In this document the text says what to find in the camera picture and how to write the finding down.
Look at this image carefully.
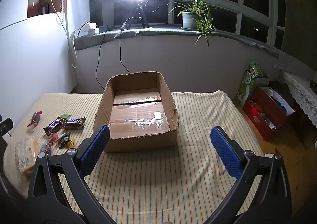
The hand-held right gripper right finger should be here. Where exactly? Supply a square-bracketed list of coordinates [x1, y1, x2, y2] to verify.
[203, 126, 293, 224]

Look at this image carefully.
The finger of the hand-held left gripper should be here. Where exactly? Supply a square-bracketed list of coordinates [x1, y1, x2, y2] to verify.
[0, 115, 14, 140]

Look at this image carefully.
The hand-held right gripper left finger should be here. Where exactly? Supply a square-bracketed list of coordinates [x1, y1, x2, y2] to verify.
[27, 124, 117, 224]

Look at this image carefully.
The dark candy with red ends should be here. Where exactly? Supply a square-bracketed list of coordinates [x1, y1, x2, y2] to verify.
[27, 111, 43, 127]

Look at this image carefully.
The dark patterned candy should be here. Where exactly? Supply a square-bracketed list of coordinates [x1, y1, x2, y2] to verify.
[58, 132, 72, 149]

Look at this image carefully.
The clear sandwich packet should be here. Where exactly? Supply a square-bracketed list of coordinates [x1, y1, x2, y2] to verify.
[15, 137, 41, 177]

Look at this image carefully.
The brown chocolate bar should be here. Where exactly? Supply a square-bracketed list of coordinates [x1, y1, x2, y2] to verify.
[44, 117, 65, 136]
[62, 117, 86, 130]

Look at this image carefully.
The red cardboard box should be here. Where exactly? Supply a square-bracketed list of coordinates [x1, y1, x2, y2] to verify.
[242, 86, 296, 140]

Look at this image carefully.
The striped blanket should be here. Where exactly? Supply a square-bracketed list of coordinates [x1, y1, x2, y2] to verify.
[4, 91, 266, 224]

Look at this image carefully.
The green snack bag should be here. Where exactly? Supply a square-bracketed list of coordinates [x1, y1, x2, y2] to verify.
[237, 61, 269, 105]

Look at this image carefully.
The white lace cloth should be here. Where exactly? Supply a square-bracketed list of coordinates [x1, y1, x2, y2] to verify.
[281, 70, 317, 128]

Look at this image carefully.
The white power adapter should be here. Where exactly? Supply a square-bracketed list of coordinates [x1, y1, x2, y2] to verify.
[83, 23, 99, 35]

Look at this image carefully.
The grey windowsill cloth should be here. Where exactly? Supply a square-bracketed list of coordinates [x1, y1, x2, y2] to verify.
[73, 24, 289, 59]

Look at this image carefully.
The potted spider plant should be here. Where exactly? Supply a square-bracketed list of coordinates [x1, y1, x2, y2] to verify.
[167, 0, 216, 47]

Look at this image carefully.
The olive curtain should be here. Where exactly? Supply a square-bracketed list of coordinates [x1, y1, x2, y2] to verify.
[281, 0, 317, 51]

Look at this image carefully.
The white cable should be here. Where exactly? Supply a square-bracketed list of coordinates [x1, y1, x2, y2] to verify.
[44, 0, 78, 68]

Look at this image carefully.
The black power cable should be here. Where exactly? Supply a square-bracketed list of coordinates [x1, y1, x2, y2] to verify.
[95, 17, 144, 90]

